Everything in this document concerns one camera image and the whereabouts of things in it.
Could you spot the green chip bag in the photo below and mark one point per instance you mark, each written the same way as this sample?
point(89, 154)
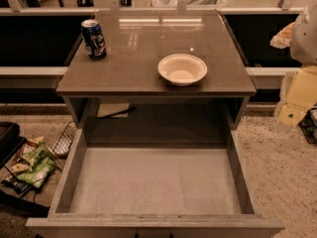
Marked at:
point(40, 165)

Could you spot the black wire basket right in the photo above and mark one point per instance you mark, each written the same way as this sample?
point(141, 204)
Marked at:
point(308, 125)

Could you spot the black wire basket left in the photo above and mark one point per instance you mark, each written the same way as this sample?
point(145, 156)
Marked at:
point(62, 146)

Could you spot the dark snack packet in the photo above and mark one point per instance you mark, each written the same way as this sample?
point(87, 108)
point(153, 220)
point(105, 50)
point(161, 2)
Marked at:
point(20, 187)

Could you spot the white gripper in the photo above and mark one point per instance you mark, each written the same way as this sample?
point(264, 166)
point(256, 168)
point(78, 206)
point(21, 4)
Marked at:
point(305, 40)

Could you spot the blue pepsi can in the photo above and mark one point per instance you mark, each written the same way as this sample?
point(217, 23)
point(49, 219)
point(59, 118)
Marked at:
point(94, 39)

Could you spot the grey cabinet with glossy top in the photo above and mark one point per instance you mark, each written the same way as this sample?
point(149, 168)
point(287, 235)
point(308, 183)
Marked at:
point(137, 40)

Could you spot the white plastic bowl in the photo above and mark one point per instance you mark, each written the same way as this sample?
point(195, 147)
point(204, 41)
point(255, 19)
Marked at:
point(182, 69)

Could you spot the open grey top drawer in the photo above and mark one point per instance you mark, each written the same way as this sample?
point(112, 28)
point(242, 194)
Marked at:
point(197, 192)

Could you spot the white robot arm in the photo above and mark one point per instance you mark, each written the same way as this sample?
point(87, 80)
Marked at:
point(303, 46)

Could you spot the black wire basket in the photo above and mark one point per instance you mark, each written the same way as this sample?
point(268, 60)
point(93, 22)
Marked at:
point(308, 125)
point(62, 146)

